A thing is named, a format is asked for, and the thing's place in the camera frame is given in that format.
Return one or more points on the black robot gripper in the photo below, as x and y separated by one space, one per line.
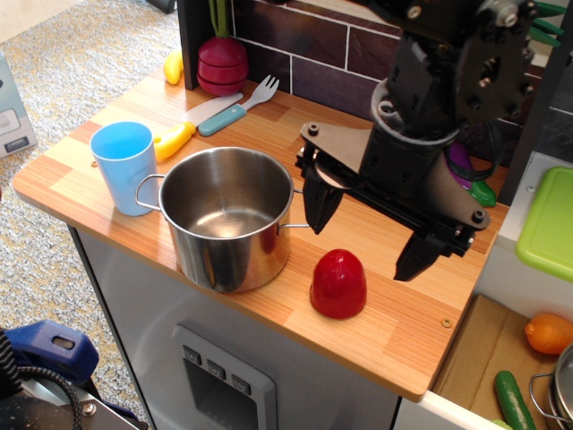
405 178

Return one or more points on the stainless steel pot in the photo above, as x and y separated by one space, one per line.
228 211

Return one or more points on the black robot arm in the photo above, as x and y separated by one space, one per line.
458 64

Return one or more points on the small steel pot with lid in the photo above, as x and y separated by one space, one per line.
559 392

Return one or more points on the purple toy eggplant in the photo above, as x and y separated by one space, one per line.
461 168

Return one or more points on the brown cardboard box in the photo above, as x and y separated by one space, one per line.
491 338

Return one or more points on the green plastic cutting board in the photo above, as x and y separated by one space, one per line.
545 242

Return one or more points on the orange toy fruit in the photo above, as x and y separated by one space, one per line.
549 333

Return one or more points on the red wooden toy radish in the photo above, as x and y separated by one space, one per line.
222 61

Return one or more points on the grey toy oven panel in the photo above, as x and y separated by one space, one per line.
226 392

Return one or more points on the green toy cucumber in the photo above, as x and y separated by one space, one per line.
511 402

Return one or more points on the light blue plastic cup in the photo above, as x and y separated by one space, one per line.
125 154

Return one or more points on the yellow toy banana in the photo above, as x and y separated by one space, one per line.
173 67

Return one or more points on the orange toy carrot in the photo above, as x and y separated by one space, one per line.
545 32

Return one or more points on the blue clamp tool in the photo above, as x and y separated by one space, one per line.
50 345

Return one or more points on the teal-handled toy fork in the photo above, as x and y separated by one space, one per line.
263 92

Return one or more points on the yellow-handled toy knife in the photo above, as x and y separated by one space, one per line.
167 143

